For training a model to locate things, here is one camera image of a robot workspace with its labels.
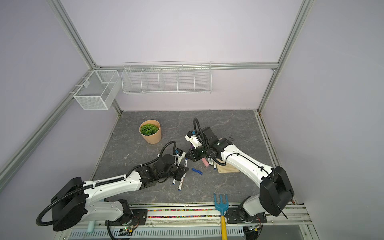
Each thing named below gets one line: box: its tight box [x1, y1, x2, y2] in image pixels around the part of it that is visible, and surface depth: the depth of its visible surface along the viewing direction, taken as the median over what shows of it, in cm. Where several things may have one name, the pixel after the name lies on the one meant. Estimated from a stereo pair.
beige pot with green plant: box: [138, 119, 162, 145], surface depth 97 cm
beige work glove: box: [216, 158, 240, 174], surface depth 91 cm
